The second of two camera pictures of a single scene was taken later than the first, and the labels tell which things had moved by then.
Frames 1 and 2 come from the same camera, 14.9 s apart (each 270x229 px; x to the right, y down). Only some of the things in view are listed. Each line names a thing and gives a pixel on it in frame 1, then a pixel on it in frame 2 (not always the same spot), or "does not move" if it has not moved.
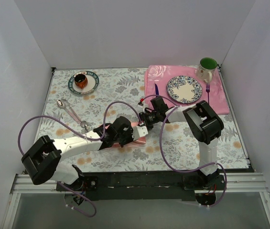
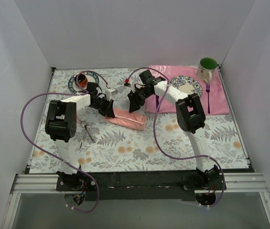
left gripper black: (128, 137) -> (104, 106)
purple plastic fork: (208, 90) does not move
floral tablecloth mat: (80, 101) does not move
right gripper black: (145, 119) -> (136, 97)
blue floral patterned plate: (184, 89) does not move
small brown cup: (81, 80) does not move
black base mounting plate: (139, 185) does not move
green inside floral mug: (206, 69) does not move
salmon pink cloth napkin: (141, 140) -> (135, 119)
